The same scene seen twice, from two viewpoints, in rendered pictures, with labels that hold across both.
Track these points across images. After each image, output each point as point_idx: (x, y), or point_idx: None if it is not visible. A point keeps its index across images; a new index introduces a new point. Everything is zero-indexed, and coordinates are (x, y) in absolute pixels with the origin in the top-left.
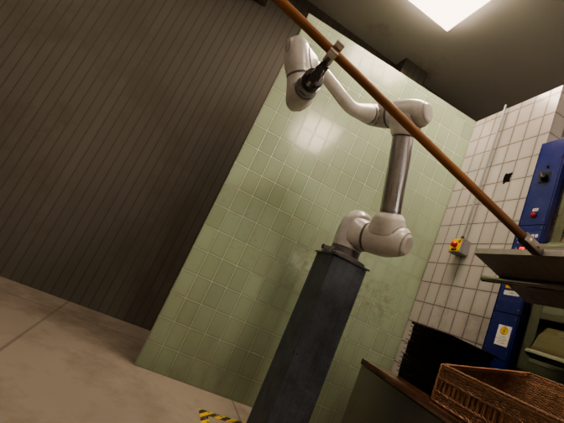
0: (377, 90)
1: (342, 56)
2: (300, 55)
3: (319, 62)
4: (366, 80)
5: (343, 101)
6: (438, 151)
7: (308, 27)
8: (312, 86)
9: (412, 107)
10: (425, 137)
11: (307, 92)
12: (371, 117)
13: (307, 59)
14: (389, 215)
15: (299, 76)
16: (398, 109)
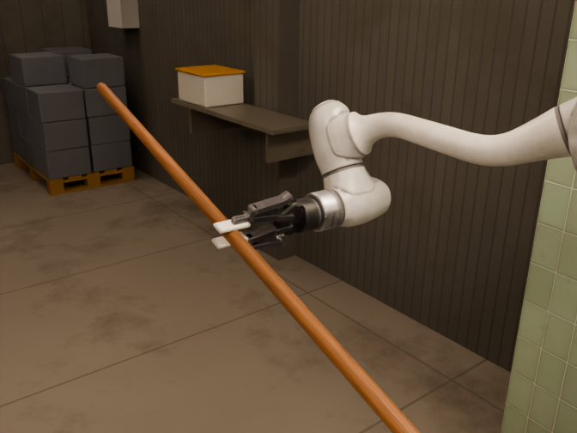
0: (270, 287)
1: (230, 241)
2: (315, 151)
3: (366, 125)
4: (257, 274)
5: (456, 157)
6: (368, 404)
7: (200, 210)
8: (300, 232)
9: (569, 146)
10: (343, 371)
11: (314, 230)
12: (556, 152)
13: (326, 150)
14: None
15: (324, 186)
16: (298, 318)
